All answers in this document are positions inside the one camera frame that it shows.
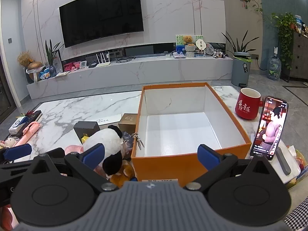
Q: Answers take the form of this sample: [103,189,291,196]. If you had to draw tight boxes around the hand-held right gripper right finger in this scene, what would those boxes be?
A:
[185,144,276,193]

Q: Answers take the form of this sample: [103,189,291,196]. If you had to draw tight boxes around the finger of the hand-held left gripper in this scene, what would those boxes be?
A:
[0,144,32,163]

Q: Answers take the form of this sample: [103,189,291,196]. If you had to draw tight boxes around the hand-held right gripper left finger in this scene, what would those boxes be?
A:
[26,143,116,194]

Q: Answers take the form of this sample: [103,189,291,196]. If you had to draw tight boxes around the panda plush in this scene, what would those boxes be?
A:
[82,125,126,176]

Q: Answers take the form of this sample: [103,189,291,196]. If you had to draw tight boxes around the pink plush toy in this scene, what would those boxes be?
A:
[65,145,84,155]

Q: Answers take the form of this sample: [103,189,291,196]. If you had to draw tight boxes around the small black box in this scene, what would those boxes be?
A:
[73,121,100,141]

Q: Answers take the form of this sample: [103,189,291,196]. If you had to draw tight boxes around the orange-rimmed white box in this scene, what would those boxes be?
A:
[131,82,252,188]

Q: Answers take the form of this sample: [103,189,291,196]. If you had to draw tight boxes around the brown and blue plush toy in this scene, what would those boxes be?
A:
[109,160,138,188]

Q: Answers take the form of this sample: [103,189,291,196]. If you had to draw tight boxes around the dark printed box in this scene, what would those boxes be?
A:
[24,110,43,124]

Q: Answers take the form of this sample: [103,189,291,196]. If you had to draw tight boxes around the small gold box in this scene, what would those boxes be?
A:
[118,113,138,133]

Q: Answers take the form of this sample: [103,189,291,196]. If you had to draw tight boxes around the pink selfie stick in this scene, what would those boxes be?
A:
[14,121,42,147]

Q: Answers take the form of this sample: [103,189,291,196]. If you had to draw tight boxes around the white and blue box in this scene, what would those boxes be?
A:
[8,116,32,135]

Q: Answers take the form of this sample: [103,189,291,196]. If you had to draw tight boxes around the clear plastic packet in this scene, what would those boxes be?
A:
[121,131,136,148]

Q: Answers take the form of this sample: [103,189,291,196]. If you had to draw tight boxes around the red paper cup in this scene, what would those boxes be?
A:
[235,88,263,120]

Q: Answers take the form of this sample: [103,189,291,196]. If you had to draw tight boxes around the smartphone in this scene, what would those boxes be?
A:
[250,96,289,160]

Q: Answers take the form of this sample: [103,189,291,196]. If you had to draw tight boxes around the grey phone stand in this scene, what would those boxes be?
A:
[274,147,292,176]

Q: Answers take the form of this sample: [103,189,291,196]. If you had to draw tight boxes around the pink toys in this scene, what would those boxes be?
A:
[63,61,81,72]

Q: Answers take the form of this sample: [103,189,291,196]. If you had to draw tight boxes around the white router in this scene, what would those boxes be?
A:
[90,51,110,68]

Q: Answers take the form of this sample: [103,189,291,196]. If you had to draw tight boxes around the grey trash bin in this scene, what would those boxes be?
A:
[231,52,252,87]

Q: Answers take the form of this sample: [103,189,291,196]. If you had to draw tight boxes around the colourful plastic bag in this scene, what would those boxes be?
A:
[287,146,308,188]

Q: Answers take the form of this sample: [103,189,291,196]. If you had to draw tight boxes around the dried yellow flowers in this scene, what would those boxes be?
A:
[17,50,34,67]

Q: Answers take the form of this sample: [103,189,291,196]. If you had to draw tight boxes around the marble television console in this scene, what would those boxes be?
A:
[26,53,234,100]

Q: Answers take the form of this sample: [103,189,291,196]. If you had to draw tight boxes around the black and white toy car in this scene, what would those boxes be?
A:
[212,50,228,59]

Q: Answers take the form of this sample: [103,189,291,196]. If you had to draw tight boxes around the green orchid plant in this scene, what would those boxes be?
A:
[44,38,64,66]

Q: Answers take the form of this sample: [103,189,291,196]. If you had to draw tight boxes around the checked clothing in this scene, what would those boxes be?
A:
[284,196,308,231]

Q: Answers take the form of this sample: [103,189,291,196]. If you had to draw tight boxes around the white round fan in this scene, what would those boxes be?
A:
[194,40,207,55]

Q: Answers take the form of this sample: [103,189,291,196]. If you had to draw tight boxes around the large water bottle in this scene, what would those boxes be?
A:
[267,47,282,81]

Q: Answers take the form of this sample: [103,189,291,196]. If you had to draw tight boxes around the long-leaf green plant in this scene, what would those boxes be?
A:
[221,30,258,56]

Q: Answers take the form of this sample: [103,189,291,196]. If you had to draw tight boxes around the grey drawer cabinet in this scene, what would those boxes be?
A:
[289,30,308,80]

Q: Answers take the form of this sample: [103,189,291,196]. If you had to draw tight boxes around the black television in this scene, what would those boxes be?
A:
[59,0,145,48]

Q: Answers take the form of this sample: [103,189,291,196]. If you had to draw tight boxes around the hanging ivy plant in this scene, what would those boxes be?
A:
[271,13,297,70]

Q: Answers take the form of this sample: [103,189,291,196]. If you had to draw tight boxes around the black cables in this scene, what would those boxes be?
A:
[116,56,137,63]

